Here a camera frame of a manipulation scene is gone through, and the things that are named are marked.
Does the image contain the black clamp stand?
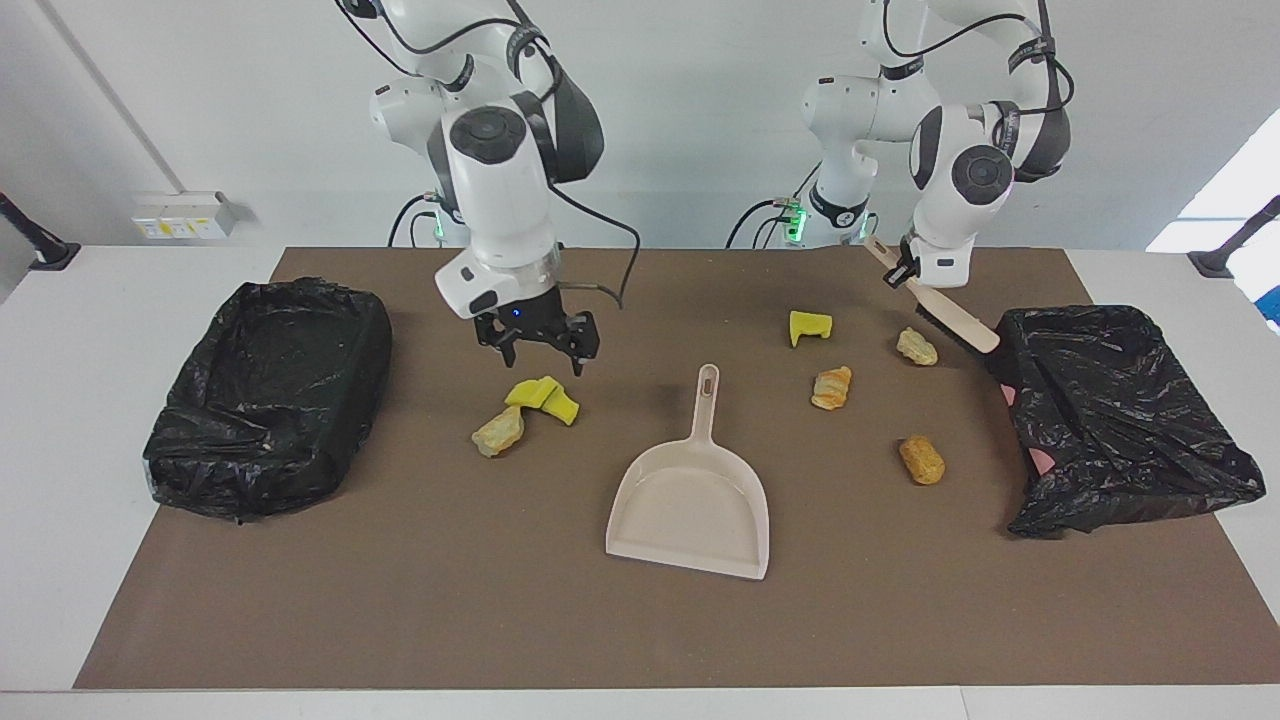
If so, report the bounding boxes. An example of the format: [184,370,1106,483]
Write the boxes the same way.
[1188,195,1280,279]
[0,190,81,273]

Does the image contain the brown oval bread roll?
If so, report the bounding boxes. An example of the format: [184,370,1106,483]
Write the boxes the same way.
[898,435,946,486]

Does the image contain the brown table mat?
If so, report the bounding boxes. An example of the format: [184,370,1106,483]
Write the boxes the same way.
[73,247,1280,691]

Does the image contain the beige plastic dustpan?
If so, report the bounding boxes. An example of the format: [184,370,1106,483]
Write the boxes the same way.
[605,363,771,581]

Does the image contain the black trash bag lined bin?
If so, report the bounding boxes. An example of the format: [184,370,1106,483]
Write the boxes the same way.
[143,278,393,523]

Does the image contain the white wall outlet box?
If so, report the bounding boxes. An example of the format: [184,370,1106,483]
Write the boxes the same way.
[132,190,251,241]

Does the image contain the black trash bag pink bin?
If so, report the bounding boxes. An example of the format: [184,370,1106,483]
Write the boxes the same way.
[983,305,1267,539]

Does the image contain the orange striped croissant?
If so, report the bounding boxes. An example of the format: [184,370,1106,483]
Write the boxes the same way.
[811,366,853,411]

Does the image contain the white wall conduit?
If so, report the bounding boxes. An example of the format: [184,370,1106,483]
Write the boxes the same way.
[38,0,191,196]

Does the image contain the beige toast piece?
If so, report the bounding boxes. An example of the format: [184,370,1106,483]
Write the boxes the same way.
[472,405,526,459]

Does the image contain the pink plastic bin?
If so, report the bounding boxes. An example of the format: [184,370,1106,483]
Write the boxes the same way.
[1000,385,1057,477]

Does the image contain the beige hand brush black bristles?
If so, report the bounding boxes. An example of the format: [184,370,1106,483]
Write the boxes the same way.
[864,236,1002,354]

